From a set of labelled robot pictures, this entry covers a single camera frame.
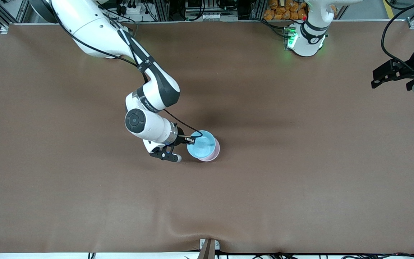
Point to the aluminium frame post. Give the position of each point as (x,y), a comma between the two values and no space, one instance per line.
(258,10)
(162,10)

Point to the light pink bowl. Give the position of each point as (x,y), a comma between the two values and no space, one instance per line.
(217,151)

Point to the white power strip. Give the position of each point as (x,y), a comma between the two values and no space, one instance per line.
(137,10)

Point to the brown camera mount bar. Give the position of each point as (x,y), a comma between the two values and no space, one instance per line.
(207,252)

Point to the brown table cover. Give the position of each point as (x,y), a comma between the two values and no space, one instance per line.
(207,90)

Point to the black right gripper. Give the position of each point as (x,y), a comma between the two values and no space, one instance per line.
(180,135)

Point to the silver metal mount bracket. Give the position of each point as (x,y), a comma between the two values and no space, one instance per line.
(202,244)

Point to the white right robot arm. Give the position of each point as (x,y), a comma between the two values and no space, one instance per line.
(149,124)

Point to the light blue bowl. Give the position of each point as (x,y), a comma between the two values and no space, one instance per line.
(202,145)

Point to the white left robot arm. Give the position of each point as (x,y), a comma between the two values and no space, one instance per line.
(307,41)

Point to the orange snack bag pile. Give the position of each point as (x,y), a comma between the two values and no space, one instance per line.
(282,10)

